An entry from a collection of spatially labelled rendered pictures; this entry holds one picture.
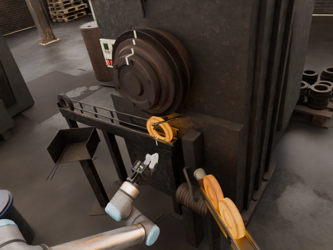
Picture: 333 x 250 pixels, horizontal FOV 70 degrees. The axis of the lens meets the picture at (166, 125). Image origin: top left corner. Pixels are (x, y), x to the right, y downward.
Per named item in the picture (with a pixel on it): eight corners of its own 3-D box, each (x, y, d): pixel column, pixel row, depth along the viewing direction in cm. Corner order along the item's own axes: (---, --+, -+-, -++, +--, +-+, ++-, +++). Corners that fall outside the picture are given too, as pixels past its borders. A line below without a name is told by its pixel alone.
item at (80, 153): (91, 195, 209) (59, 129, 168) (120, 193, 206) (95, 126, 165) (83, 216, 193) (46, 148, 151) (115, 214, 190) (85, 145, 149)
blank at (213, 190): (207, 167, 112) (201, 169, 112) (224, 189, 99) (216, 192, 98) (210, 191, 120) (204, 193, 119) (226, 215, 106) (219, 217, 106)
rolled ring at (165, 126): (167, 123, 134) (171, 120, 136) (143, 115, 145) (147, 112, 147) (171, 148, 145) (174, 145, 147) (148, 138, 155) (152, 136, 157)
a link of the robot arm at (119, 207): (109, 216, 118) (99, 208, 111) (125, 194, 123) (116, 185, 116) (122, 225, 113) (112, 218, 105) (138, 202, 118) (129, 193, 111)
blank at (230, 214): (224, 189, 99) (216, 192, 98) (245, 218, 86) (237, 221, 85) (226, 215, 106) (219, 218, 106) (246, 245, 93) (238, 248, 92)
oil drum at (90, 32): (113, 66, 468) (99, 17, 417) (135, 70, 435) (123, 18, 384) (88, 78, 432) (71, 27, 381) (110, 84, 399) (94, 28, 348)
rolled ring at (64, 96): (65, 95, 199) (68, 94, 201) (54, 93, 211) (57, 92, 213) (74, 114, 209) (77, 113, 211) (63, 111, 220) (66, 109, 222)
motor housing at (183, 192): (192, 227, 172) (185, 176, 141) (220, 244, 160) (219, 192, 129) (182, 242, 164) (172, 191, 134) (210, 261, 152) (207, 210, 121)
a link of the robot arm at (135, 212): (136, 234, 121) (125, 226, 112) (122, 221, 128) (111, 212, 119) (147, 218, 124) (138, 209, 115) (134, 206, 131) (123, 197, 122)
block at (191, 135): (194, 157, 150) (191, 127, 136) (205, 162, 145) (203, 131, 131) (184, 168, 143) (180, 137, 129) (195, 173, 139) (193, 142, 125)
